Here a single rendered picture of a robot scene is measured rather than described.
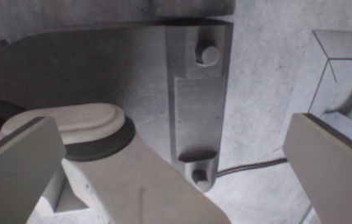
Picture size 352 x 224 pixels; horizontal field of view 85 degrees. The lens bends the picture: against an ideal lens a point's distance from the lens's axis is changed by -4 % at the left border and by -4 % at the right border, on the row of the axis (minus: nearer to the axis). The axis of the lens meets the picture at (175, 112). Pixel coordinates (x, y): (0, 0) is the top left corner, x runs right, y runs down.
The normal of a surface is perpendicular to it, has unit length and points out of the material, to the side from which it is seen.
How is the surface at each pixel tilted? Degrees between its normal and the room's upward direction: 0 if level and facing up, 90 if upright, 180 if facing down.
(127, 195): 90
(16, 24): 0
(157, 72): 0
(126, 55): 0
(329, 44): 10
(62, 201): 90
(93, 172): 90
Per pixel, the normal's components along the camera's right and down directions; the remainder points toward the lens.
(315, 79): 0.01, 0.48
